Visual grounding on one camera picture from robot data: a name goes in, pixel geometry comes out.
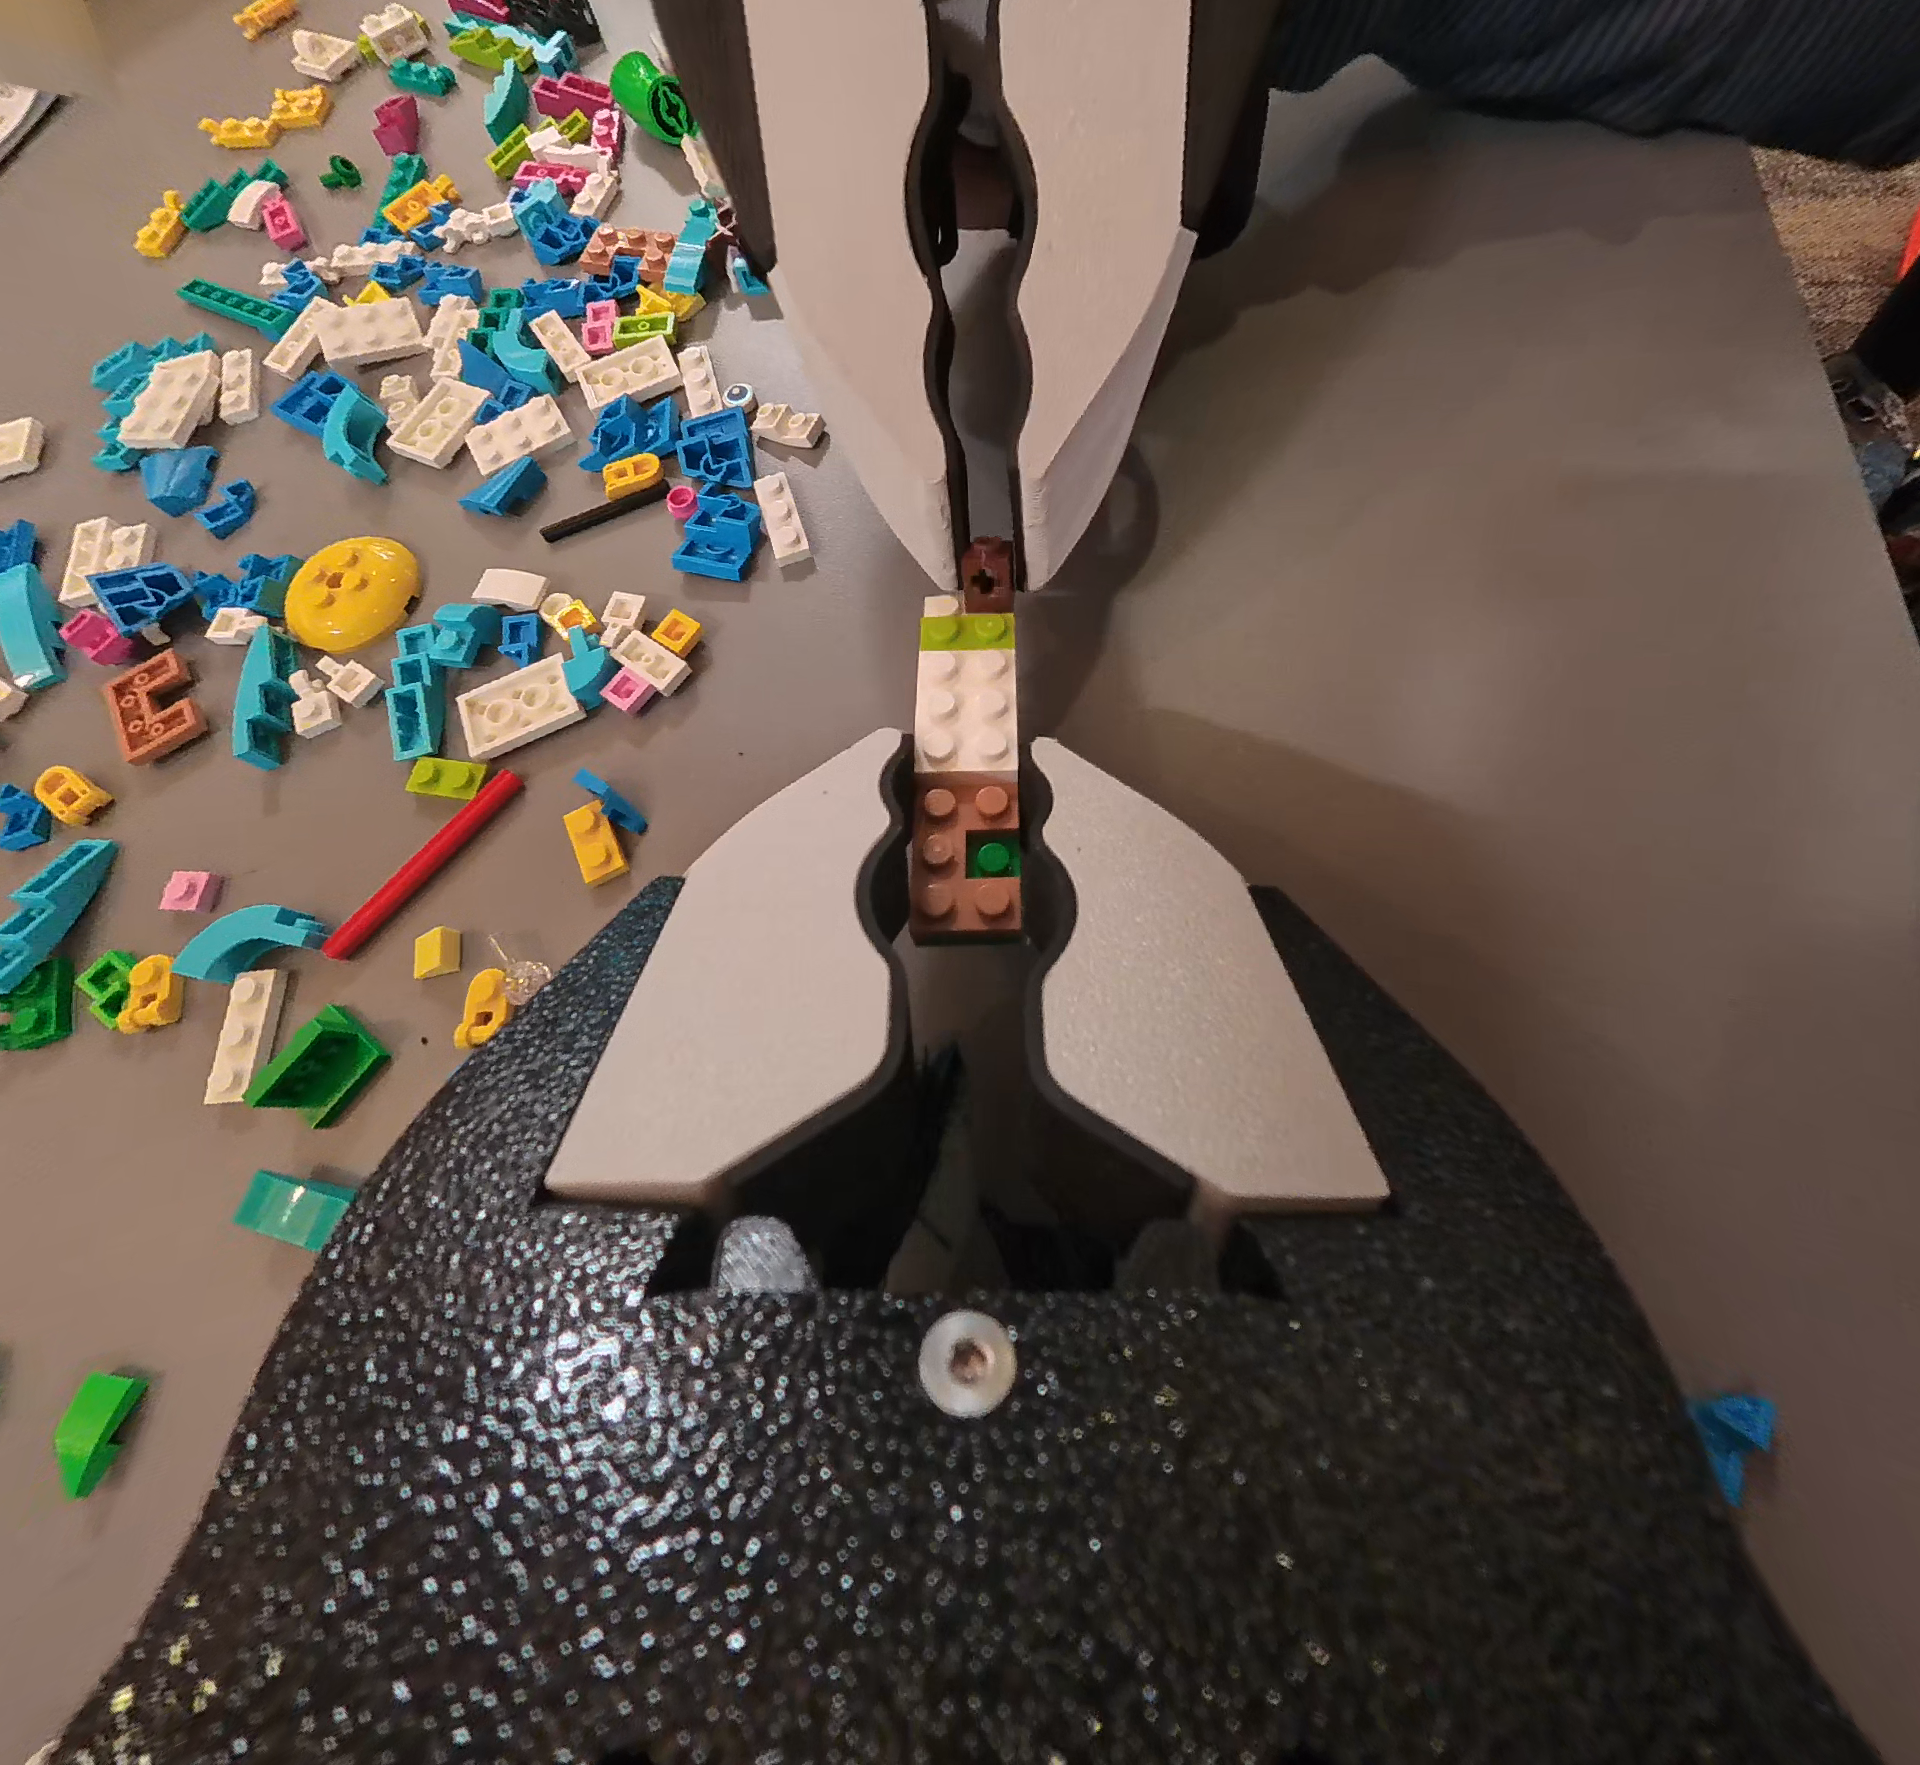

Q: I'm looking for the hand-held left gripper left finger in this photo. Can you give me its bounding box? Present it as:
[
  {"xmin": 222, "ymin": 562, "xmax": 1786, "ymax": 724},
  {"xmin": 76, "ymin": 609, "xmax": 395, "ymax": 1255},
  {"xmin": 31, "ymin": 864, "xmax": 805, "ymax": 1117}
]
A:
[{"xmin": 539, "ymin": 728, "xmax": 918, "ymax": 1210}]

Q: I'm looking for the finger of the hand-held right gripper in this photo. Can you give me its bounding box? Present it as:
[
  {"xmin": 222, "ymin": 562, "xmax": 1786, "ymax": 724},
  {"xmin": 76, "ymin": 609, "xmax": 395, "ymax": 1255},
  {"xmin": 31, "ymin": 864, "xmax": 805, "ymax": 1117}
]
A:
[
  {"xmin": 991, "ymin": 0, "xmax": 1202, "ymax": 592},
  {"xmin": 732, "ymin": 0, "xmax": 969, "ymax": 592}
]

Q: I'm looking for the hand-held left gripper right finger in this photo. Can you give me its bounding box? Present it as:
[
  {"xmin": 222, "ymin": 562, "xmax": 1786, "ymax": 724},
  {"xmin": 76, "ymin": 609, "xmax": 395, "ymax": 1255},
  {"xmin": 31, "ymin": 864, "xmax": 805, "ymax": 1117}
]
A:
[{"xmin": 1030, "ymin": 735, "xmax": 1393, "ymax": 1213}]

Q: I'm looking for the brown white lime brick assembly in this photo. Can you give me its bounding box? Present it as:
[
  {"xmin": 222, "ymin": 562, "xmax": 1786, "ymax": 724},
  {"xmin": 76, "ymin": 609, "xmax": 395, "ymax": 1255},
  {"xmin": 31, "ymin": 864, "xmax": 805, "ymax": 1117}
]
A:
[{"xmin": 904, "ymin": 609, "xmax": 1034, "ymax": 950}]

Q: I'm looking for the small dark brown brick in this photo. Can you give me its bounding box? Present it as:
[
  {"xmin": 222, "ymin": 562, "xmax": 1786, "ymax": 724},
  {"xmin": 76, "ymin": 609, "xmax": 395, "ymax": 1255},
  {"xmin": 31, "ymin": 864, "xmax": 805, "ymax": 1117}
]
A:
[{"xmin": 960, "ymin": 535, "xmax": 1025, "ymax": 649}]

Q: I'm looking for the green round printed brick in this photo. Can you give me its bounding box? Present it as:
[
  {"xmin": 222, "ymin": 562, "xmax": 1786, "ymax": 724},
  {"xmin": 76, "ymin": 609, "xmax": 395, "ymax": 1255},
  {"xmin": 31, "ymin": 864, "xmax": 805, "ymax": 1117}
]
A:
[{"xmin": 606, "ymin": 46, "xmax": 703, "ymax": 138}]

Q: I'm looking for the red rod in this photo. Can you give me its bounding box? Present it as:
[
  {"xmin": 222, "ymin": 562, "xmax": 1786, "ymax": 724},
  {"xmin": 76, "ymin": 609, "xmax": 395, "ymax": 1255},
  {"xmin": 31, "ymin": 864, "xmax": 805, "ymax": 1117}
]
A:
[{"xmin": 321, "ymin": 767, "xmax": 528, "ymax": 962}]

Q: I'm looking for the pile of colourful toy bricks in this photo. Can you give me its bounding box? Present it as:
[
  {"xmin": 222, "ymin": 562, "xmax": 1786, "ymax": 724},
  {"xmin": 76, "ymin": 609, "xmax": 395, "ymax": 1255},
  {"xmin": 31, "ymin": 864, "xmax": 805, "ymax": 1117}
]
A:
[{"xmin": 0, "ymin": 0, "xmax": 834, "ymax": 1137}]

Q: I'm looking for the black thin rod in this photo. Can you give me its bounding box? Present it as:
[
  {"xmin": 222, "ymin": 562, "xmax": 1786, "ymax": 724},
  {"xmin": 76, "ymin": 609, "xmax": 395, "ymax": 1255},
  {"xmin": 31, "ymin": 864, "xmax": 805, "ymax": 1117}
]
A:
[{"xmin": 539, "ymin": 486, "xmax": 669, "ymax": 545}]

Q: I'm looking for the teal long slope brick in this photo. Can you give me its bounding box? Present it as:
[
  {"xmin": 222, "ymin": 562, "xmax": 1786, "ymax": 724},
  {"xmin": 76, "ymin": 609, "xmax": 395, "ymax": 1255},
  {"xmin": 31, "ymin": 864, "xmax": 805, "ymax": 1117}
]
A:
[{"xmin": 237, "ymin": 1168, "xmax": 363, "ymax": 1252}]

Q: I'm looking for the teal long plate brick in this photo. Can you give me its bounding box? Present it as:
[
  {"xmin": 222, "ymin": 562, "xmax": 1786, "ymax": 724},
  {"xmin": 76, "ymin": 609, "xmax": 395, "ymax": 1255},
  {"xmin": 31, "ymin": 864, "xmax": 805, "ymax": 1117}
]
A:
[{"xmin": 177, "ymin": 277, "xmax": 299, "ymax": 334}]

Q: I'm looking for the yellow round dish brick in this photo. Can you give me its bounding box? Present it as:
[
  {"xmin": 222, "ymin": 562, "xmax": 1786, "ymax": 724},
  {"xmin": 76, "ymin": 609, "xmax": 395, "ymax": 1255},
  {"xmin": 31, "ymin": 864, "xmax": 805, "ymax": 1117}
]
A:
[{"xmin": 285, "ymin": 535, "xmax": 425, "ymax": 655}]

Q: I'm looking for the brown notched plate brick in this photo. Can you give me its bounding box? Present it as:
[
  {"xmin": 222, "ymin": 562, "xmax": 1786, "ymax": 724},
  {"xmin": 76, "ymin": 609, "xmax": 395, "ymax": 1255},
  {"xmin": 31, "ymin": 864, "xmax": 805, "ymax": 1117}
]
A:
[{"xmin": 103, "ymin": 653, "xmax": 212, "ymax": 765}]

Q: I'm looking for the blue angled brick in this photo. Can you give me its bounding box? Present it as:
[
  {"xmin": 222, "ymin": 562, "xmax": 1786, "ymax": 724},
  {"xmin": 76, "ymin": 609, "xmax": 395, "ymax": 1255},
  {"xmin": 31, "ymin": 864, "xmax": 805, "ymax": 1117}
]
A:
[{"xmin": 1686, "ymin": 1390, "xmax": 1779, "ymax": 1504}]

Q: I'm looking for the green slope brick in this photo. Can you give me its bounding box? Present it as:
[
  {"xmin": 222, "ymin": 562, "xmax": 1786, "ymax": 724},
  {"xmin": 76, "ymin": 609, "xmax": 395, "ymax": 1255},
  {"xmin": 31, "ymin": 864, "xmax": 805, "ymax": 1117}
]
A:
[{"xmin": 58, "ymin": 1372, "xmax": 152, "ymax": 1496}]

